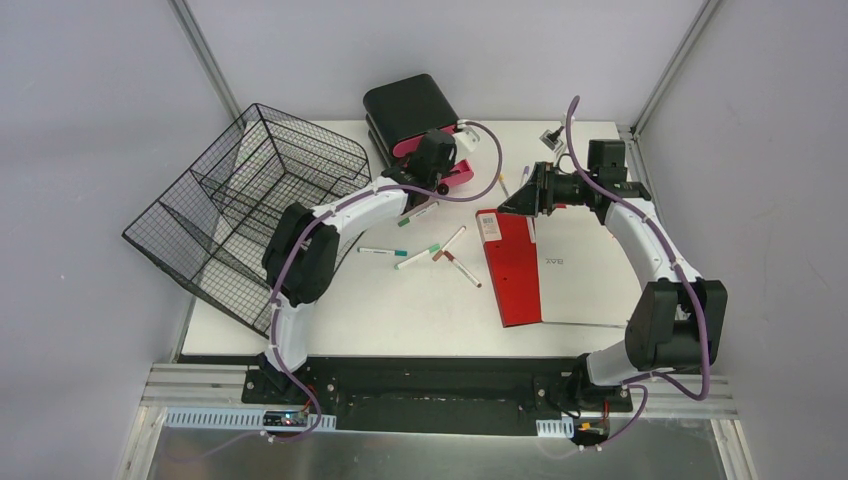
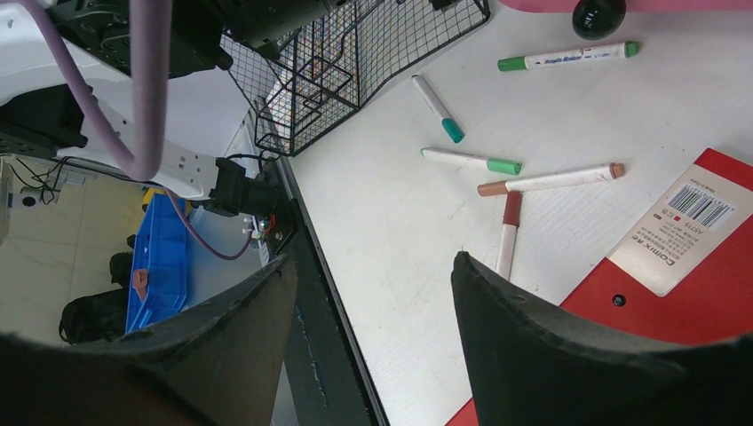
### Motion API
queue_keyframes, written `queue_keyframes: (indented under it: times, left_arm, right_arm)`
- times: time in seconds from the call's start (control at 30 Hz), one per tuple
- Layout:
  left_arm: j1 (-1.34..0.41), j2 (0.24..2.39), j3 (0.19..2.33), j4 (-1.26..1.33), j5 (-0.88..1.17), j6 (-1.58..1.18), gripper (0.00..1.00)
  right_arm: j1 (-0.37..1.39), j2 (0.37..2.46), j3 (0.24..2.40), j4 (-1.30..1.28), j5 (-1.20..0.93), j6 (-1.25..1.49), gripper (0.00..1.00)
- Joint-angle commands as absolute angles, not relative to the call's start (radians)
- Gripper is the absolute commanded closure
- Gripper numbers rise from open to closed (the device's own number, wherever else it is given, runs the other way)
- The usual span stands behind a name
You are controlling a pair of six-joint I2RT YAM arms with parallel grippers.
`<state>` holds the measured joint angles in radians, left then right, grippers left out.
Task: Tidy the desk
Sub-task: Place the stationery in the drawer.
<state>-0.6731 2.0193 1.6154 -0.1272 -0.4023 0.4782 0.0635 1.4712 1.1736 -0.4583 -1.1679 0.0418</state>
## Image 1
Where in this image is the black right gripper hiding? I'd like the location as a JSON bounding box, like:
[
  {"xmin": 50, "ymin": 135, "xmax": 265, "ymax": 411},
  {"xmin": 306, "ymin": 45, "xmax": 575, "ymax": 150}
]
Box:
[{"xmin": 498, "ymin": 162, "xmax": 596, "ymax": 218}]

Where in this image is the pink drawer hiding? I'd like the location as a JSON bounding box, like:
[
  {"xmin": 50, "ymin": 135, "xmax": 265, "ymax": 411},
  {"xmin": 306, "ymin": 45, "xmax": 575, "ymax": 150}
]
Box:
[{"xmin": 387, "ymin": 124, "xmax": 474, "ymax": 195}]

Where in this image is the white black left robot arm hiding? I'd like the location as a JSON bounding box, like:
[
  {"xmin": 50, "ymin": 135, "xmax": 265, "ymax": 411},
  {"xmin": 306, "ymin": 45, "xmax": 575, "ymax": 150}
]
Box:
[{"xmin": 261, "ymin": 130, "xmax": 458, "ymax": 405}]

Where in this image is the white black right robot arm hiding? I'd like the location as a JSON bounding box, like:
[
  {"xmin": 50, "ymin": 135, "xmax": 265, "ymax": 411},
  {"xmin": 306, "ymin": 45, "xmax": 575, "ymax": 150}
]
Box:
[{"xmin": 497, "ymin": 139, "xmax": 728, "ymax": 410}]

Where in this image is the white pen on binder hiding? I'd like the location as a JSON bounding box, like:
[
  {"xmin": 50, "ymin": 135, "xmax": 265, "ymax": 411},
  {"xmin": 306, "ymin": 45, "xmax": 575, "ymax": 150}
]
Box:
[{"xmin": 526, "ymin": 217, "xmax": 536, "ymax": 244}]

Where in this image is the yellow cap white pen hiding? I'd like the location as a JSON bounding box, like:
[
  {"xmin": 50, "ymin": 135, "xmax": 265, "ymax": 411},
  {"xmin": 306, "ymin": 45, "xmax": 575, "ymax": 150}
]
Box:
[{"xmin": 498, "ymin": 174, "xmax": 511, "ymax": 198}]

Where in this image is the black drawer cabinet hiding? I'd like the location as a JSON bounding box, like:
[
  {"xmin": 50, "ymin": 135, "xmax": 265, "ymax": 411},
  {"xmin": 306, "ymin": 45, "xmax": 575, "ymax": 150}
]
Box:
[{"xmin": 362, "ymin": 73, "xmax": 459, "ymax": 167}]

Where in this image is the red binder folder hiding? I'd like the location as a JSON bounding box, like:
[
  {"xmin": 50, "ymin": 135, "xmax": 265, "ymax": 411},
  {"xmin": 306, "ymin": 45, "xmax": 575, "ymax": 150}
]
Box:
[{"xmin": 475, "ymin": 209, "xmax": 542, "ymax": 328}]

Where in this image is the green cap marker pen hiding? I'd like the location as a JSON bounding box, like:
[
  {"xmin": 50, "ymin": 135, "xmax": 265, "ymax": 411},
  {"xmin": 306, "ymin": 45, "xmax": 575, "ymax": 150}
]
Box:
[{"xmin": 397, "ymin": 202, "xmax": 439, "ymax": 228}]

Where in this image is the brown cap white marker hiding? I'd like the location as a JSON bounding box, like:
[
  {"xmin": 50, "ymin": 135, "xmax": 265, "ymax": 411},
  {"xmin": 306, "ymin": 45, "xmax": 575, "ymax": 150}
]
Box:
[{"xmin": 432, "ymin": 225, "xmax": 467, "ymax": 262}]

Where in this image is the white binder cover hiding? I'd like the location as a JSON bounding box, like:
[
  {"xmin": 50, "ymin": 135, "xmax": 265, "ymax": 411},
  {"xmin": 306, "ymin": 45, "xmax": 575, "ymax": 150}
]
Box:
[{"xmin": 534, "ymin": 207, "xmax": 642, "ymax": 329}]

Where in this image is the red brown white marker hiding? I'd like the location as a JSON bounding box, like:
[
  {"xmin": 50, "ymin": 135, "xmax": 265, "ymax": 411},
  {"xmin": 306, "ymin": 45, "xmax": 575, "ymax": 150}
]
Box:
[{"xmin": 444, "ymin": 250, "xmax": 482, "ymax": 288}]

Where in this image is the teal cap white marker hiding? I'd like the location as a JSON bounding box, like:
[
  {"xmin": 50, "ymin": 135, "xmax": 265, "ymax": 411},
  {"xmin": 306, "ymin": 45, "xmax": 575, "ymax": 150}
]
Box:
[{"xmin": 357, "ymin": 247, "xmax": 409, "ymax": 257}]

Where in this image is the green cap white marker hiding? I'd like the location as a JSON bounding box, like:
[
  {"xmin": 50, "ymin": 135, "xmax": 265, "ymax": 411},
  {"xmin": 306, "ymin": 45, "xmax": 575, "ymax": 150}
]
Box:
[{"xmin": 394, "ymin": 244, "xmax": 441, "ymax": 270}]

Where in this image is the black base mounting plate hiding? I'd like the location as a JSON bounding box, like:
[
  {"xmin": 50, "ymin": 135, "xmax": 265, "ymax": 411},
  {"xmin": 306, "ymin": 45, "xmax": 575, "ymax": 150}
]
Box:
[{"xmin": 241, "ymin": 357, "xmax": 634, "ymax": 436}]

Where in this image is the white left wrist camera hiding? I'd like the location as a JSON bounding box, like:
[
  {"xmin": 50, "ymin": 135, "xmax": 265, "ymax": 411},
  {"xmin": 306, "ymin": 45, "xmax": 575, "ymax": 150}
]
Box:
[{"xmin": 452, "ymin": 122, "xmax": 480, "ymax": 160}]

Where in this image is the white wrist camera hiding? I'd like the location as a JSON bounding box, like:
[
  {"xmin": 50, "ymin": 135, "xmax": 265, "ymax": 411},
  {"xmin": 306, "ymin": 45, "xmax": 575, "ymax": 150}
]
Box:
[
  {"xmin": 540, "ymin": 126, "xmax": 565, "ymax": 151},
  {"xmin": 452, "ymin": 122, "xmax": 480, "ymax": 160}
]

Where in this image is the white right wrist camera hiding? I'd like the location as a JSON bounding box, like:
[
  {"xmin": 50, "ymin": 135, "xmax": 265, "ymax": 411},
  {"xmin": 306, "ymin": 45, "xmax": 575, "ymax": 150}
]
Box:
[{"xmin": 540, "ymin": 126, "xmax": 565, "ymax": 151}]

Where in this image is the black wire mesh tray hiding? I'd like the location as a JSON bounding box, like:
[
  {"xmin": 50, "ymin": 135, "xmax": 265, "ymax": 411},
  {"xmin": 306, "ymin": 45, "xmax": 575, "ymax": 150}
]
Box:
[{"xmin": 122, "ymin": 103, "xmax": 372, "ymax": 336}]

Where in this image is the white cable duct right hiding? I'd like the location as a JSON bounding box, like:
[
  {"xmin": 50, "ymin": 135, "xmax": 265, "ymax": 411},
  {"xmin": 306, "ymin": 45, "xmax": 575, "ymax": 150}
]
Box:
[{"xmin": 535, "ymin": 417, "xmax": 575, "ymax": 439}]

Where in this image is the white cable duct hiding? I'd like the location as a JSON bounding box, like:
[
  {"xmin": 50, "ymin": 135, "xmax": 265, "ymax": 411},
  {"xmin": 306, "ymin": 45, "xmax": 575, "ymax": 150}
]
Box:
[
  {"xmin": 535, "ymin": 417, "xmax": 575, "ymax": 439},
  {"xmin": 164, "ymin": 407, "xmax": 337, "ymax": 433}
]

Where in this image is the white cable duct left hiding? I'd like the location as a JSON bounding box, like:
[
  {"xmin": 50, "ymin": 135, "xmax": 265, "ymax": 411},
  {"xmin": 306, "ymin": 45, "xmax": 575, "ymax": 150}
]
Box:
[{"xmin": 164, "ymin": 407, "xmax": 337, "ymax": 433}]

